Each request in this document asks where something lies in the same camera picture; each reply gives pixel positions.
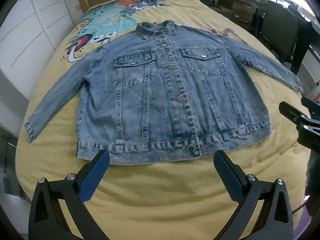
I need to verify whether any blue denim jacket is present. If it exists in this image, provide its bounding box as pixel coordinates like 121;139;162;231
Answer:
25;20;303;165

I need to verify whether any black garment on chair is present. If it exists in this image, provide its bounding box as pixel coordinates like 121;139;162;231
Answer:
288;2;318;75

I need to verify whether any dark green chair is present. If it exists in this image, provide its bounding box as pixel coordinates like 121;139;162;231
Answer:
260;1;298;63

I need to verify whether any yellow printed bed cover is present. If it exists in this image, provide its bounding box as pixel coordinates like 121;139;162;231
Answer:
16;0;310;239

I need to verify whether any wooden drawer cabinet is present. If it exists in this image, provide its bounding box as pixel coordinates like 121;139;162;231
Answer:
215;0;260;31

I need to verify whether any white wardrobe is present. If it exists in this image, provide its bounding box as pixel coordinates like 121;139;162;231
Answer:
1;0;73;98

